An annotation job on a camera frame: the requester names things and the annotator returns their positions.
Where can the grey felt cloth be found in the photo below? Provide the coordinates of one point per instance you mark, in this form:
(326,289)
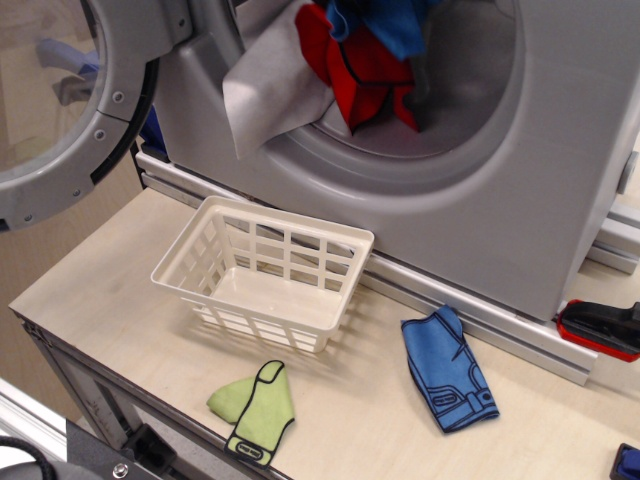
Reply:
(271,89)

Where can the red felt cloth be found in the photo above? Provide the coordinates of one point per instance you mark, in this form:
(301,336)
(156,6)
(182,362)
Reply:
(362,73)

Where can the blue felt cloth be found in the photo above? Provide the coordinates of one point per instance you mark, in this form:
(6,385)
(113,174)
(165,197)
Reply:
(397,24)

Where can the white plastic laundry basket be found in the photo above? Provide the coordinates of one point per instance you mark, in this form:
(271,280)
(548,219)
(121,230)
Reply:
(274,275)

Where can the grey toy washing machine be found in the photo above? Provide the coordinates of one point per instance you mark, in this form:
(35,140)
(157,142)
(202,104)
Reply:
(527,115)

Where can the grey round machine door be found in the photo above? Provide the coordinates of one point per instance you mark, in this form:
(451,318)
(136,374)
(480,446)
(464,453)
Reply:
(76,85)

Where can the green felt shirt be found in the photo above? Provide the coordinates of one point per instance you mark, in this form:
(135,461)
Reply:
(260,409)

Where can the blue felt jeans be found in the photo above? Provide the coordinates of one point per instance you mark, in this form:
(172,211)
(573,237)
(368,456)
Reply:
(446,372)

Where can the blue clamp behind door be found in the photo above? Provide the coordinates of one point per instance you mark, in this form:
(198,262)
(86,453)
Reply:
(151,133)

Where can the red black clamp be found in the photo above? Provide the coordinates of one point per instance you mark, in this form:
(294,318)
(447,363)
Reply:
(602,328)

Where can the blue black clamp corner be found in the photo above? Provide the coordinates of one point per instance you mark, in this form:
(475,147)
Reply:
(626,465)

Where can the aluminium table frame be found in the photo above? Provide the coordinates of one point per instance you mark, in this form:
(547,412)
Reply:
(112,404)

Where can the black metal base plate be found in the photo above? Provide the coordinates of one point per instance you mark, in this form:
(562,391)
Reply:
(144,457)

